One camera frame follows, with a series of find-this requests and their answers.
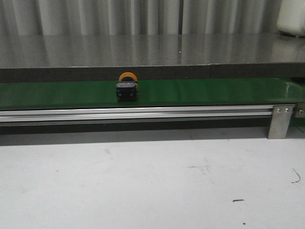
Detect orange push button switch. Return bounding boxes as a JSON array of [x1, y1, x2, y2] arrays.
[[116, 72, 138, 102]]

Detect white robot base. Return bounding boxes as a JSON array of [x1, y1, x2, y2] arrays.
[[276, 0, 305, 37]]

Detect green conveyor belt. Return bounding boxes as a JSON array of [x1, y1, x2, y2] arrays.
[[0, 78, 305, 110]]

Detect grey curtain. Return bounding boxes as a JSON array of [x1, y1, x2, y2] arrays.
[[0, 0, 281, 35]]

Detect aluminium conveyor side rail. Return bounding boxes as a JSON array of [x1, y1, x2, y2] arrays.
[[0, 104, 297, 126]]

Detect metal conveyor support bracket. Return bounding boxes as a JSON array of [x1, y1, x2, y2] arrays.
[[267, 105, 294, 139]]

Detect metal belt end bracket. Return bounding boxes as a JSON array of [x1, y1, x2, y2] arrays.
[[295, 102, 305, 118]]

